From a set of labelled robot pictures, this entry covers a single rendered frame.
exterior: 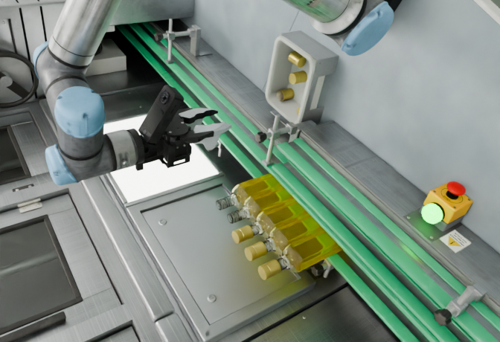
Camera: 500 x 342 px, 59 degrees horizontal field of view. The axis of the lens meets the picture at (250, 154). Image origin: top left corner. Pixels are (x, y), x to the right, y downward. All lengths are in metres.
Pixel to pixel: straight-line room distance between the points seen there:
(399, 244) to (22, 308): 0.89
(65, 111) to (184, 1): 1.21
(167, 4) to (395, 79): 1.03
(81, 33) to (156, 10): 1.07
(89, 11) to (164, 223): 0.70
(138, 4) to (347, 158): 1.02
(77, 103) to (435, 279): 0.76
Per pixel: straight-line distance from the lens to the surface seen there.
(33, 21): 1.73
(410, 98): 1.14
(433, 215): 1.05
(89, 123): 0.76
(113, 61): 2.02
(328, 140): 1.23
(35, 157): 1.63
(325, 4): 0.80
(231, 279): 1.20
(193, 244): 1.26
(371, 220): 1.07
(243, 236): 1.11
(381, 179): 1.16
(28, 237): 1.38
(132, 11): 1.82
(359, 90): 1.24
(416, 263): 1.03
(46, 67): 0.86
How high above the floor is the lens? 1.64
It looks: 30 degrees down
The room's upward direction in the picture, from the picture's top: 107 degrees counter-clockwise
